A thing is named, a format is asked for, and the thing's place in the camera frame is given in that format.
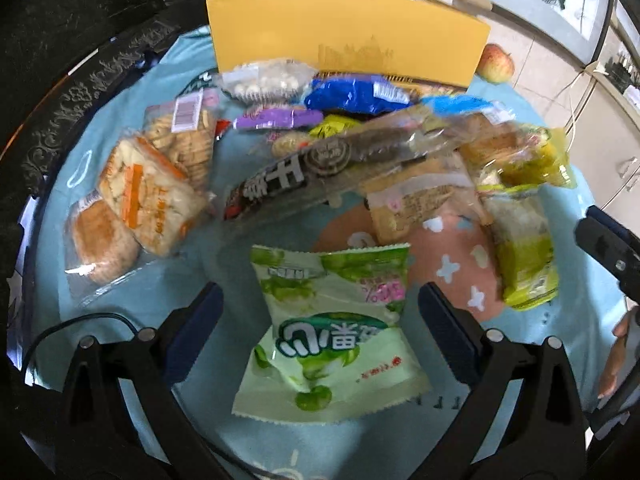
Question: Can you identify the white balls clear packet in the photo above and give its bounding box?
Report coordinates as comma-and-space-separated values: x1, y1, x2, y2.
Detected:
217, 59, 318, 105

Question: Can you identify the white cabinet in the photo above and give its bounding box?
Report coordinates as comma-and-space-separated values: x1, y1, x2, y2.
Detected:
562, 60, 640, 213

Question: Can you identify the small framed picture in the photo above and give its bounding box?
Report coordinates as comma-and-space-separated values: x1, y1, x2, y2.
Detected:
600, 0, 640, 97

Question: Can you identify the printed light blue cloth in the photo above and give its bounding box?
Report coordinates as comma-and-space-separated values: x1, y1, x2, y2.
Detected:
20, 25, 632, 480

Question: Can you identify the person's right hand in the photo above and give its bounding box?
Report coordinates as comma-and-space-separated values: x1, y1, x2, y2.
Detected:
597, 310, 635, 401

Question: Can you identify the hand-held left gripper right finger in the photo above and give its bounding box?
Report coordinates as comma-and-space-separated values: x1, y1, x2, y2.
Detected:
415, 282, 588, 480

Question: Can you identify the yellow cardboard shoe box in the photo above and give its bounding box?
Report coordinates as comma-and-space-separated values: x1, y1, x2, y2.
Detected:
206, 0, 492, 88

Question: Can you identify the small biscuits clear packet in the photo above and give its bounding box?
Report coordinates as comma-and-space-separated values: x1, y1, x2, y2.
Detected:
142, 92, 221, 191

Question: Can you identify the orange striped cracker packet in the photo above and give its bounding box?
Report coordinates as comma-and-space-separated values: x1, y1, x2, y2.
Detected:
97, 137, 211, 258

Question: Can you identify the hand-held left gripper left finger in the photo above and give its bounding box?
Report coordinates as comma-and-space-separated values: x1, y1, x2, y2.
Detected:
55, 282, 231, 480

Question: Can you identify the carved black table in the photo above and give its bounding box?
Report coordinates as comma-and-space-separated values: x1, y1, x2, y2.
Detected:
0, 0, 223, 321

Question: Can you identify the yellow-green label clear packet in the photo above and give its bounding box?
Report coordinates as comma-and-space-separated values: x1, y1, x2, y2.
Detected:
477, 185, 561, 312

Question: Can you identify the black cable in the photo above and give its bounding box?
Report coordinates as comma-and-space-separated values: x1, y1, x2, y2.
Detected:
20, 312, 273, 480

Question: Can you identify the yellow crinkled snack packet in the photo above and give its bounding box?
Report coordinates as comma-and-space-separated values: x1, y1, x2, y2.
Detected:
460, 124, 577, 190

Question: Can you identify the round cake clear packet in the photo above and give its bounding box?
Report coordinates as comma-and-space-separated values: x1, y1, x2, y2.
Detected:
64, 194, 143, 286

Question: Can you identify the green white snack packet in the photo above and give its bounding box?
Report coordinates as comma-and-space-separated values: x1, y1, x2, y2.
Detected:
232, 242, 433, 423

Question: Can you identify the tan bread clear packet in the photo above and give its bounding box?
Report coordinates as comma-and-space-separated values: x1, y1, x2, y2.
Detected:
364, 157, 483, 246

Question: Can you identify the dark blue snack packet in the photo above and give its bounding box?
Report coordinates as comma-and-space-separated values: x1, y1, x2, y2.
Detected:
304, 74, 426, 117

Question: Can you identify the purple snack packet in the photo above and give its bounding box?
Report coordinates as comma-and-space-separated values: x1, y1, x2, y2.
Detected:
216, 106, 323, 140

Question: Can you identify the long clear dark biscuit packet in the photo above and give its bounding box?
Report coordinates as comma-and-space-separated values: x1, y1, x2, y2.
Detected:
222, 110, 481, 233

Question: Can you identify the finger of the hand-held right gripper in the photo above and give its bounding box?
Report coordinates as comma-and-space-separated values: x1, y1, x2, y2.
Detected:
574, 205, 640, 306

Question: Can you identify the red yellow apple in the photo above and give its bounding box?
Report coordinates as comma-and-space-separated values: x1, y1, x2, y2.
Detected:
479, 43, 516, 84

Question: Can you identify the yellow bar snack packet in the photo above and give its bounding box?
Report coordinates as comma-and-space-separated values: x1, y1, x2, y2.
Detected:
309, 115, 362, 142

